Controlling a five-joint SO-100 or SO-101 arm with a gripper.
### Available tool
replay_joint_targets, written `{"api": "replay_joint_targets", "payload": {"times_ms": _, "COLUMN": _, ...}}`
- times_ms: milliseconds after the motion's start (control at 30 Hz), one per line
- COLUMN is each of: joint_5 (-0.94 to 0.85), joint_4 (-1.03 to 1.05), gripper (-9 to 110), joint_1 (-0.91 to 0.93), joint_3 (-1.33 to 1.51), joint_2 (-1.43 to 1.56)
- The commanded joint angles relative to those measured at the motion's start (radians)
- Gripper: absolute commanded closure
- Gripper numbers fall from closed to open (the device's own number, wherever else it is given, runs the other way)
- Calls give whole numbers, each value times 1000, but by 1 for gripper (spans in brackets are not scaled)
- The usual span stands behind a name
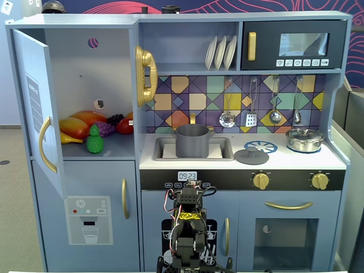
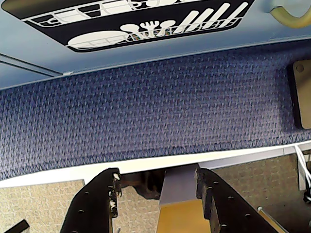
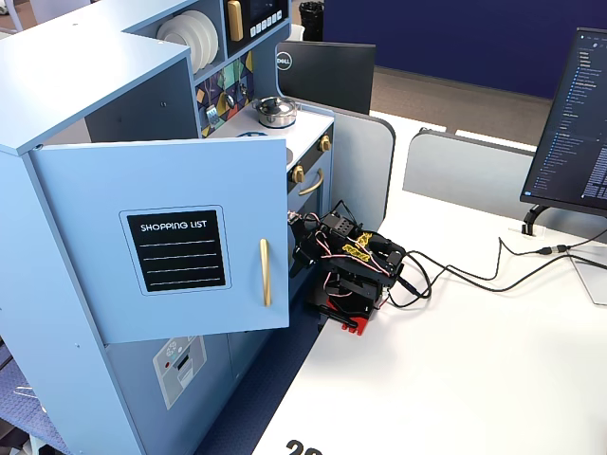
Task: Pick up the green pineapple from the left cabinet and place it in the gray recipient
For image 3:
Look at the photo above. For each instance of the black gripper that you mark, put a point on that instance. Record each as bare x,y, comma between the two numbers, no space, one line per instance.
301,249

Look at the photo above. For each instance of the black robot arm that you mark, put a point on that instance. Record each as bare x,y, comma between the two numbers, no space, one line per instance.
360,267

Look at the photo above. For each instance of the blue shopping list cabinet door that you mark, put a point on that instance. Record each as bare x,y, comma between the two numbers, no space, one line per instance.
95,189

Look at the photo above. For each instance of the red table clamp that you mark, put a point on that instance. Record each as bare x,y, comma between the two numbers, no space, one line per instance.
355,326

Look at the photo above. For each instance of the gold stove knob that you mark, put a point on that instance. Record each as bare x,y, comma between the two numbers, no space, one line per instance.
325,143
299,174

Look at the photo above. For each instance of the grey desk divider panel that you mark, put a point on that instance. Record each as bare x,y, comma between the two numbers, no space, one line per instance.
465,175
365,161

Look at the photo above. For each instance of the steel toy pot with lid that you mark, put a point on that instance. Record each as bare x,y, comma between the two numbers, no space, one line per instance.
274,111

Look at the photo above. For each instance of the steel toy spatula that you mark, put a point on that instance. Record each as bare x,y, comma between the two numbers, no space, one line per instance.
212,114

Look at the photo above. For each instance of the steel toy ladle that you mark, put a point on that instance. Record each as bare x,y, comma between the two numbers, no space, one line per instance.
230,99

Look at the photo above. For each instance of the black number sticker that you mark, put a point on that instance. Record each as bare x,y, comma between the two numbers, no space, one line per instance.
303,449

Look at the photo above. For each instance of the steel toy spoon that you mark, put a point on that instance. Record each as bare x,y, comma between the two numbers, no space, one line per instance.
243,90

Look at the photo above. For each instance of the black Dell monitor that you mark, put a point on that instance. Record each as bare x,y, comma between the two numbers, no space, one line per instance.
327,76

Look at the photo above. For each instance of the blue dispenser fridge door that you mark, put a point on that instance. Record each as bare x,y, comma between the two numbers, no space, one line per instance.
142,379

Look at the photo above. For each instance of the black toy microwave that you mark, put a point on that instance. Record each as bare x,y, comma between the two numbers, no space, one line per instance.
265,28

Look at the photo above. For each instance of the white toy plate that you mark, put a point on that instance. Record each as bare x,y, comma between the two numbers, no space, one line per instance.
174,34
216,40
206,38

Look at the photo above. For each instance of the black mesh trash can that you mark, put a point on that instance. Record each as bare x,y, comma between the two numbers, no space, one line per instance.
312,21

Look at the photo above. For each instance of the navy blue partition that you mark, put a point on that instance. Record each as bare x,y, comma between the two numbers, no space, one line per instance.
465,38

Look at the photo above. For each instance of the blue wooden toy kitchen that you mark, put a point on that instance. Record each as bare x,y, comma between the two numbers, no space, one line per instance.
71,95

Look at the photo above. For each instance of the grey flat stand base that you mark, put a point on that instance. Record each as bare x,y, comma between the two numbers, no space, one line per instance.
593,279

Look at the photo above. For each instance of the lit computer monitor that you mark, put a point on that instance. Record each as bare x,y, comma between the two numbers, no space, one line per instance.
574,118

